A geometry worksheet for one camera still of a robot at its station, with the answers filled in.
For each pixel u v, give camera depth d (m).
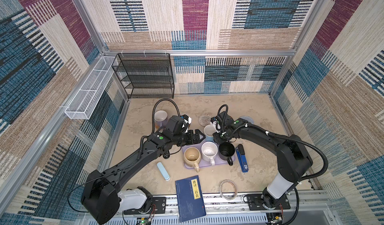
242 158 0.86
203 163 0.85
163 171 0.81
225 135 0.67
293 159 0.46
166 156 0.89
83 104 0.92
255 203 0.73
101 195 0.39
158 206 0.73
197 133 0.69
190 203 0.73
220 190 0.76
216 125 0.81
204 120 1.05
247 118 1.05
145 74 1.08
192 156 0.88
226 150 0.85
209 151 0.89
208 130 0.89
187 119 0.74
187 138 0.68
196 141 0.67
